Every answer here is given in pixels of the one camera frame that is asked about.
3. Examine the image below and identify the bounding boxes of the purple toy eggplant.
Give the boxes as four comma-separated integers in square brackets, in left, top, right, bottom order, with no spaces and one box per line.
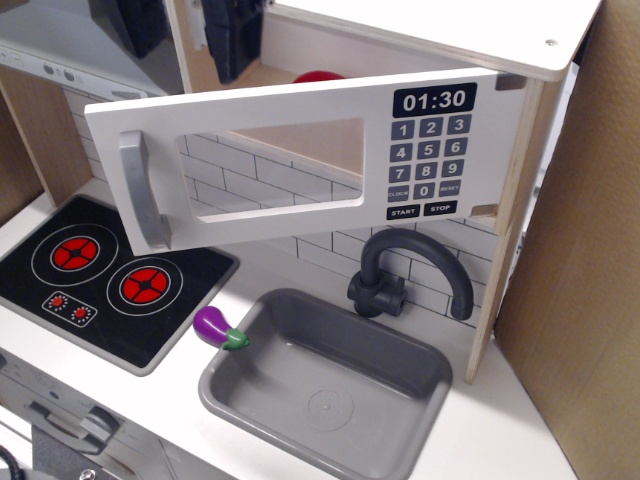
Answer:
[193,306,250,351]

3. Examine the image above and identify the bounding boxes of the grey oven door handle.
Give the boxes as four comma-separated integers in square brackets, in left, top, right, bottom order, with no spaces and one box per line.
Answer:
[25,401,120,455]

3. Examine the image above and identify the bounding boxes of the grey plastic sink basin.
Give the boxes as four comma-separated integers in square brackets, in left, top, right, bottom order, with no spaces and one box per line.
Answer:
[199,289,452,479]

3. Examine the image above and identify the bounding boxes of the white wooden microwave cabinet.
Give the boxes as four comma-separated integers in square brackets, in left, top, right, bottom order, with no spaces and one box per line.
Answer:
[166,1,599,379]

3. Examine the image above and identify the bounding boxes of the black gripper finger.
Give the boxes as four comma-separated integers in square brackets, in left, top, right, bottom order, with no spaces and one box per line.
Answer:
[89,0,168,59]
[202,0,265,84]

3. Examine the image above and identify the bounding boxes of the red white toy sushi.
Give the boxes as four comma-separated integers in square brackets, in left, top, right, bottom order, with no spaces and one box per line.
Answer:
[293,70,344,84]

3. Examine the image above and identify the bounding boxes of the brown cardboard panel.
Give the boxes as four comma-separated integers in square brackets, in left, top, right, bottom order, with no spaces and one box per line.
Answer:
[496,1,639,479]

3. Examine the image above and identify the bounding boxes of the black toy stovetop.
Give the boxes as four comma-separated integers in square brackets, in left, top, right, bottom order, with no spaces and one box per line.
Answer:
[1,196,239,376]

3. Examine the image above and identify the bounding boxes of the white toy microwave door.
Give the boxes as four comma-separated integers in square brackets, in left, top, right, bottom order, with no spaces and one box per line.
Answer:
[85,68,527,255]

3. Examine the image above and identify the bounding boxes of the grey range hood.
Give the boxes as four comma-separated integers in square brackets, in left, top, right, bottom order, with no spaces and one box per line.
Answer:
[1,1,184,101]

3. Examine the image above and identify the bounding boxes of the dark grey toy faucet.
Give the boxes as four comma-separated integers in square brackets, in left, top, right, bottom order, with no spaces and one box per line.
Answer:
[346,227,474,321]

